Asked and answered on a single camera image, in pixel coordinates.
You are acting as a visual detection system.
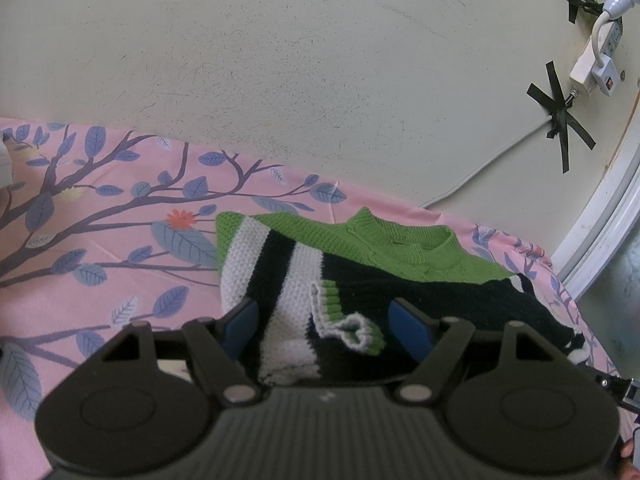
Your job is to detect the white power strip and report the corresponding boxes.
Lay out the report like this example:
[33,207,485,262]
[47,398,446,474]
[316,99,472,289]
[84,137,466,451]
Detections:
[597,16,624,59]

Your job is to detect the person's right hand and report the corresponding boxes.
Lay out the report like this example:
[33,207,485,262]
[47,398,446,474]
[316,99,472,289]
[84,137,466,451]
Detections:
[614,438,640,480]

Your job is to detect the white switch plug adapter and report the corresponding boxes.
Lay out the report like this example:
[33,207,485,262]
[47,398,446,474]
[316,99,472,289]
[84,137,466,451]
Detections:
[569,52,628,98]

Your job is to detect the green striped knit sweater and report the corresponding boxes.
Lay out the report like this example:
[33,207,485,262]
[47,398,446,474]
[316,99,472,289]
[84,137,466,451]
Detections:
[215,207,592,389]

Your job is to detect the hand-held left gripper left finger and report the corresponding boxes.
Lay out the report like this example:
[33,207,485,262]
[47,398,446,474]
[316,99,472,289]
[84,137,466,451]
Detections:
[99,297,262,406]

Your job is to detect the white power cable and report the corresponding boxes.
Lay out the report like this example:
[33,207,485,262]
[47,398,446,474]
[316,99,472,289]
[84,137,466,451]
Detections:
[417,87,576,209]

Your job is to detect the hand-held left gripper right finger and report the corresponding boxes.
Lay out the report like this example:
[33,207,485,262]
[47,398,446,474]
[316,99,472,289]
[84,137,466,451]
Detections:
[389,297,557,406]

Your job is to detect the pink floral bedsheet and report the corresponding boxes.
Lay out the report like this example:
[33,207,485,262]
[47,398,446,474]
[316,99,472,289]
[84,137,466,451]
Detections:
[0,116,622,480]

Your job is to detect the white door frame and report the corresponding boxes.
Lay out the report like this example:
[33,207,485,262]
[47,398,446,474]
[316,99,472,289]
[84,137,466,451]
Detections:
[549,132,640,302]

